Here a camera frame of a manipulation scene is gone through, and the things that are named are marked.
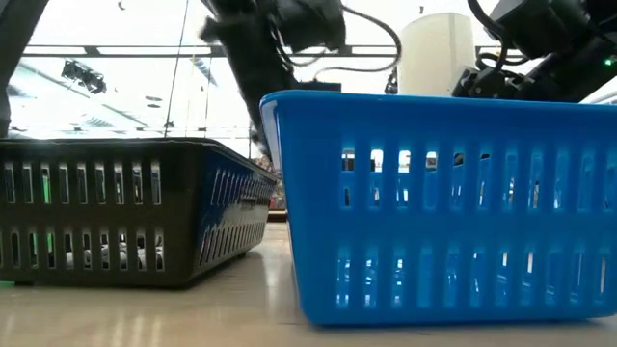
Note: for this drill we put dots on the background shelf with goods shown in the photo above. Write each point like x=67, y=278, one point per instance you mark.
x=278, y=193

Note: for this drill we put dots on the black plastic basket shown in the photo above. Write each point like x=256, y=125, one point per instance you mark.
x=120, y=217

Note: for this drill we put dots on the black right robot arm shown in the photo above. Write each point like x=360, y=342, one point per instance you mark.
x=569, y=77

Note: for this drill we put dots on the small black background object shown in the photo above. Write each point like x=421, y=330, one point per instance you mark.
x=392, y=83

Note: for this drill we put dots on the blue plastic basket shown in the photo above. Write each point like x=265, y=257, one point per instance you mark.
x=434, y=120

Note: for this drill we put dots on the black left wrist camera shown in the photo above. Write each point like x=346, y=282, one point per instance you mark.
x=313, y=24

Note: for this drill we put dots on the dark ceiling fixture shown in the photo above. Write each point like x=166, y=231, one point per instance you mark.
x=84, y=77

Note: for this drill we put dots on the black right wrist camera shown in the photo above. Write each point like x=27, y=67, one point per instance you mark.
x=474, y=84

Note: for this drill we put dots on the white shade wooden base lamp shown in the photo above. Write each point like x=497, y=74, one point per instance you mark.
x=434, y=58

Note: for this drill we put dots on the black overhead beam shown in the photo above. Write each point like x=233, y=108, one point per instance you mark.
x=91, y=50

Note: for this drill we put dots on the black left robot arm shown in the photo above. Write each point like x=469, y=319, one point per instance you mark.
x=19, y=48

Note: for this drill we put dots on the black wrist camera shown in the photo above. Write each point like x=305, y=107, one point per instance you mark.
x=313, y=24
x=474, y=84

